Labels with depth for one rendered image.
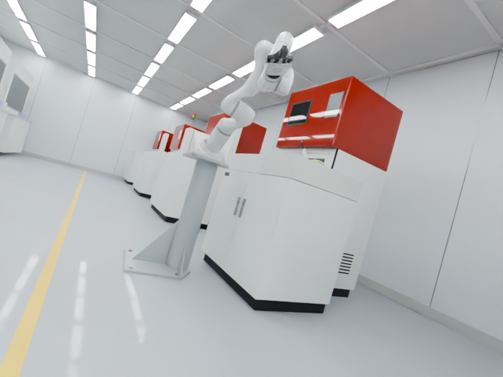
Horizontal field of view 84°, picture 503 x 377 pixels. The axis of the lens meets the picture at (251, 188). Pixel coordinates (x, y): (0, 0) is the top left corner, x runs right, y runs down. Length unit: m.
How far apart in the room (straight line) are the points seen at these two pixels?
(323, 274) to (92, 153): 8.59
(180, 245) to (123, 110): 8.14
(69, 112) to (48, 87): 0.79
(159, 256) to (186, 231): 0.27
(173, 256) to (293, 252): 0.84
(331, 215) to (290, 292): 0.56
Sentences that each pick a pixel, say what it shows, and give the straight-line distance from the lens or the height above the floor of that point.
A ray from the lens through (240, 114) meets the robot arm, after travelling 1.85.
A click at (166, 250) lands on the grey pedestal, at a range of 2.13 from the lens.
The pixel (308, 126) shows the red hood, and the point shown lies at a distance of 2.69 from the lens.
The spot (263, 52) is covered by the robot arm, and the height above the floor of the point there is 1.46.
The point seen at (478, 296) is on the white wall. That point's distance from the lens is 3.29.
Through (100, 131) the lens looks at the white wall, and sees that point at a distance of 9.80.
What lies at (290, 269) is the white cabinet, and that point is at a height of 0.28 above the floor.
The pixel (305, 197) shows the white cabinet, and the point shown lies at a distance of 1.76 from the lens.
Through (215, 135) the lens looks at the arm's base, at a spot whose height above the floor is 0.98.
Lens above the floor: 0.65
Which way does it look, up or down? 1 degrees up
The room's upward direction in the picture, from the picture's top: 16 degrees clockwise
